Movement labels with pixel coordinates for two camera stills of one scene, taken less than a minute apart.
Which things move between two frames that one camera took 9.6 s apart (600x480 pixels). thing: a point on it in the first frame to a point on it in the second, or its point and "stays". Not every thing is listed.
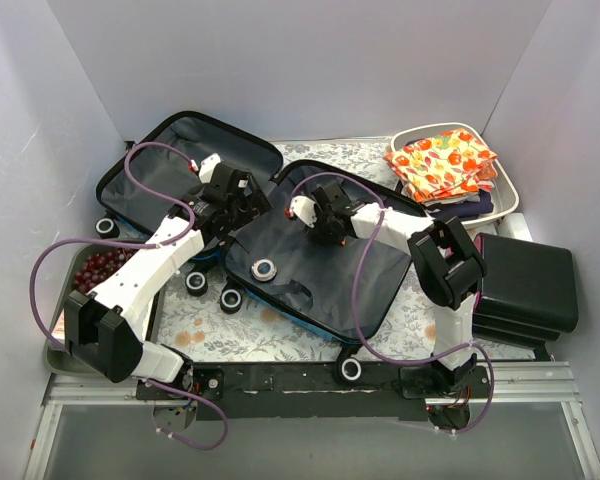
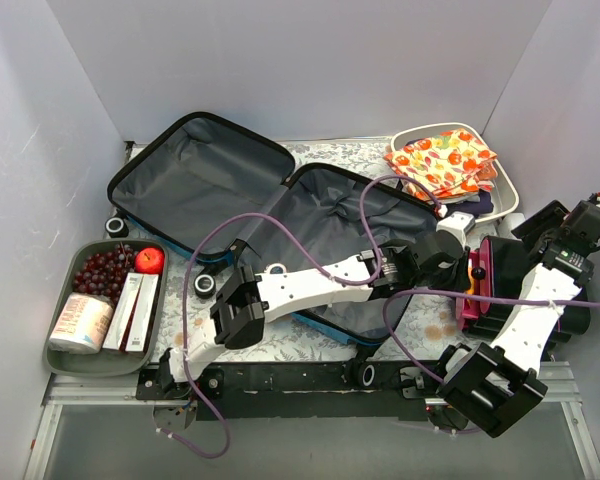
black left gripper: x=250 y=201 to x=473 y=273
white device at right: x=514 y=225 stays
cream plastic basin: x=505 y=198 stays
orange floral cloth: x=444 y=165 stays
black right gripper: x=327 y=230 to x=544 y=230
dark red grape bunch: x=98 y=264 stays
